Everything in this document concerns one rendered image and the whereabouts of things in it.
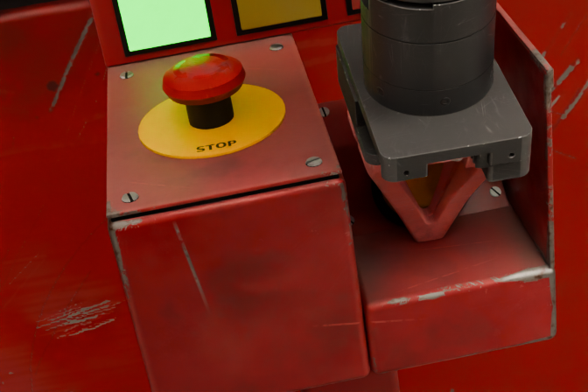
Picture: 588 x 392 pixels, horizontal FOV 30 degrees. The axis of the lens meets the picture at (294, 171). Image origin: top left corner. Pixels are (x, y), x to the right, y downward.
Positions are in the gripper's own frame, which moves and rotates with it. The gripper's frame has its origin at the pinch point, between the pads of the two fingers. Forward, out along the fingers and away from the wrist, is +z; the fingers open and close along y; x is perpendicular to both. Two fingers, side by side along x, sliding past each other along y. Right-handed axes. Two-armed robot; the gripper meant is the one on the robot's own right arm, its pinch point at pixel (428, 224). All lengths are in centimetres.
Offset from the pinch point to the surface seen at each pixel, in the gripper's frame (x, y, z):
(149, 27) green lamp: 12.2, 12.1, -6.3
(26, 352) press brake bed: 27.0, 21.6, 27.7
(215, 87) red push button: 9.4, 2.4, -8.7
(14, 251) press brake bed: 25.8, 23.2, 18.3
